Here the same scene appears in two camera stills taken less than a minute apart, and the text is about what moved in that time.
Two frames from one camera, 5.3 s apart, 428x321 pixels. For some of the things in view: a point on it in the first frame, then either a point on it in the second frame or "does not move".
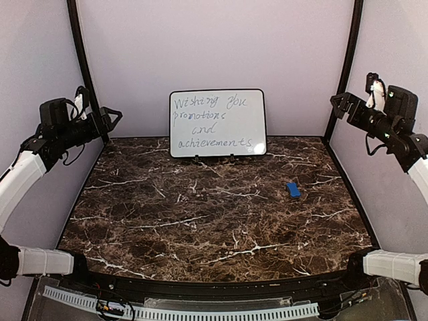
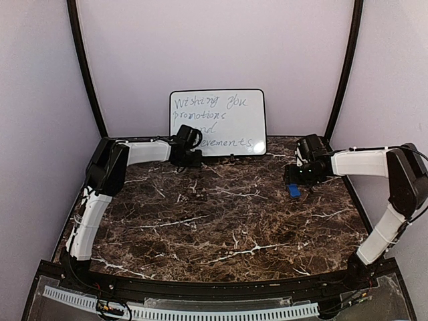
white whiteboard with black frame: (217, 123) does not move
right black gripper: (353, 118) -> (291, 176)
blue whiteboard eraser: (294, 192) does not move
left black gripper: (104, 119) -> (197, 162)
